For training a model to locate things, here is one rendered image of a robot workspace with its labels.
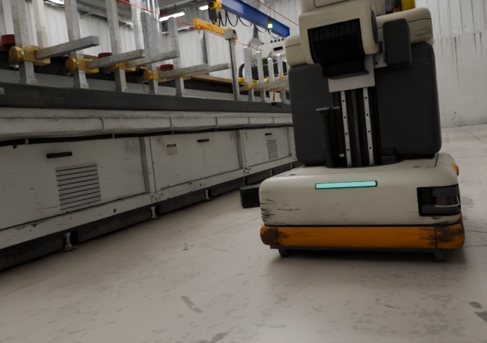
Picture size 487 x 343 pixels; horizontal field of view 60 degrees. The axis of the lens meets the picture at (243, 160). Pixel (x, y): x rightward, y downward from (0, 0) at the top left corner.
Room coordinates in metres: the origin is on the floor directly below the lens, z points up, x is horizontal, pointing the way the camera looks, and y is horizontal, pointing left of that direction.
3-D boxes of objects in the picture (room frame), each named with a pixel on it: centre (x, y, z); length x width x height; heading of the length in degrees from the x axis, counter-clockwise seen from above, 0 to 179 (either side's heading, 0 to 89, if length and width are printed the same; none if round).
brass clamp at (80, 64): (1.82, 0.64, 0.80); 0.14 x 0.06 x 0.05; 154
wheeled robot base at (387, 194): (1.58, -0.45, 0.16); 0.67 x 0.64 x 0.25; 154
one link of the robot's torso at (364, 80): (1.41, -0.43, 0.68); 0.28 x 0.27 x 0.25; 64
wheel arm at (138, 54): (1.79, 0.55, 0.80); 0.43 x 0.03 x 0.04; 64
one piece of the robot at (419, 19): (1.67, -0.49, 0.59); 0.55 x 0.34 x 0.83; 64
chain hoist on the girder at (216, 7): (8.64, 0.24, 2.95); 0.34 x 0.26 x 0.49; 154
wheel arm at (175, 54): (2.01, 0.44, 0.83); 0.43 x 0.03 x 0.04; 64
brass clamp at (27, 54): (1.59, 0.75, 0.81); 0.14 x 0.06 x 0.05; 154
